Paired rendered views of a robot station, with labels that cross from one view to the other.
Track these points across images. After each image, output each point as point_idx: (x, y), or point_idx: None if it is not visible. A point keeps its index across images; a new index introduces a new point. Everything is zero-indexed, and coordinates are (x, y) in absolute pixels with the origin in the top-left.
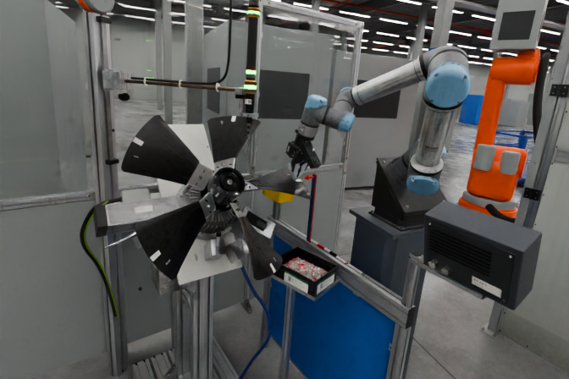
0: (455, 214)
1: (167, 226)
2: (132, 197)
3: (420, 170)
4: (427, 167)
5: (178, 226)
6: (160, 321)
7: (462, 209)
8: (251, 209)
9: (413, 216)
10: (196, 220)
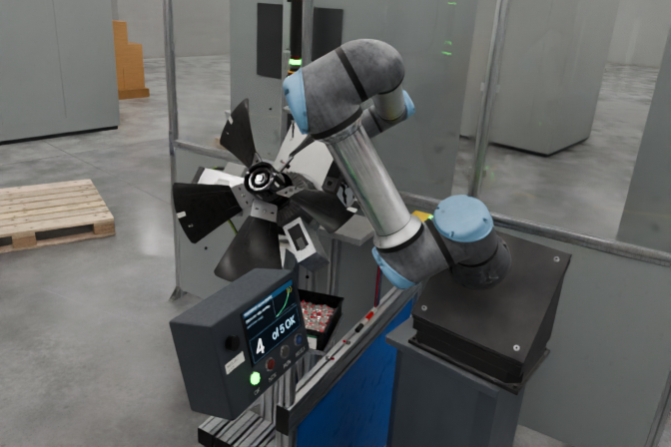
0: (254, 280)
1: (195, 195)
2: (230, 170)
3: (373, 236)
4: (375, 235)
5: (204, 200)
6: (335, 338)
7: (268, 281)
8: (302, 223)
9: (434, 332)
10: (226, 203)
